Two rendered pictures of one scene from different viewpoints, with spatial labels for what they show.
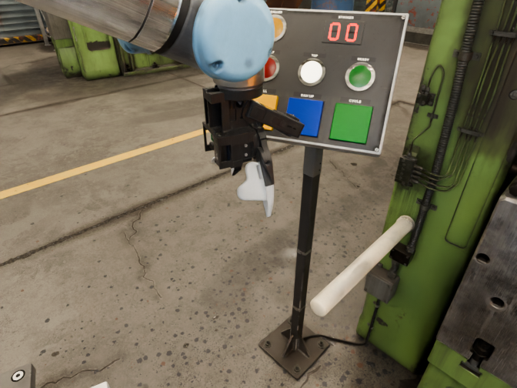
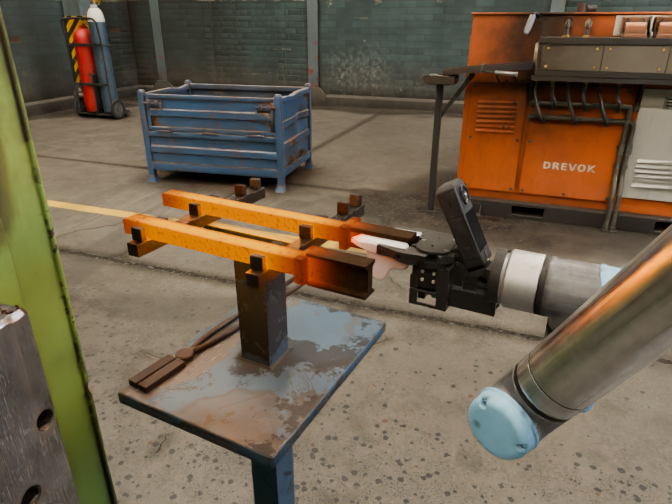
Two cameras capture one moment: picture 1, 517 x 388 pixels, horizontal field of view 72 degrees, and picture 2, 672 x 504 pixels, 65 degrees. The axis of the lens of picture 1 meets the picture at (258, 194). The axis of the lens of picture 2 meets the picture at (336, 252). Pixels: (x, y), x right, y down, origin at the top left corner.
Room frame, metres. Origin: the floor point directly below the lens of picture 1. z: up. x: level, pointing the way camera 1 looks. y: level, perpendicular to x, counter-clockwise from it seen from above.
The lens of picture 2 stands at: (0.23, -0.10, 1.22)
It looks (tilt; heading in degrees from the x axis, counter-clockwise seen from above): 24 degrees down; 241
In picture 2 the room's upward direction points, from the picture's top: straight up
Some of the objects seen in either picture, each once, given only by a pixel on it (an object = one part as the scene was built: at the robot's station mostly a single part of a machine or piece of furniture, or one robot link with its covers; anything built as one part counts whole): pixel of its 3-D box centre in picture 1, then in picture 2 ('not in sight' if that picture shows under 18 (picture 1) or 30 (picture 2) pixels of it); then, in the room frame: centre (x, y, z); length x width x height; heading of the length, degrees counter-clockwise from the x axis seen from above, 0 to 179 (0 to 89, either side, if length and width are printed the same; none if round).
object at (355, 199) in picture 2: not in sight; (296, 194); (-0.14, -0.91, 0.93); 0.23 x 0.06 x 0.02; 124
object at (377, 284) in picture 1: (381, 282); not in sight; (0.84, -0.42, 0.36); 0.09 x 0.07 x 0.12; 45
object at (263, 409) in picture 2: not in sight; (265, 357); (-0.04, -0.84, 0.66); 0.40 x 0.30 x 0.02; 34
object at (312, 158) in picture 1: (305, 244); not in sight; (0.84, -0.15, 0.54); 0.04 x 0.04 x 1.08; 45
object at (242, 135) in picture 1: (235, 123); not in sight; (0.52, 0.04, 1.07); 0.09 x 0.08 x 0.12; 116
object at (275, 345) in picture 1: (295, 338); not in sight; (0.84, -0.14, 0.05); 0.22 x 0.22 x 0.09; 45
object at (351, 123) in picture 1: (351, 123); not in sight; (0.69, -0.19, 1.01); 0.07 x 0.05 x 0.07; 70
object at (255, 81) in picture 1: (239, 70); not in sight; (0.52, 0.03, 1.16); 0.08 x 0.08 x 0.05
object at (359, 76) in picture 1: (359, 76); not in sight; (0.73, -0.21, 1.09); 0.05 x 0.03 x 0.04; 45
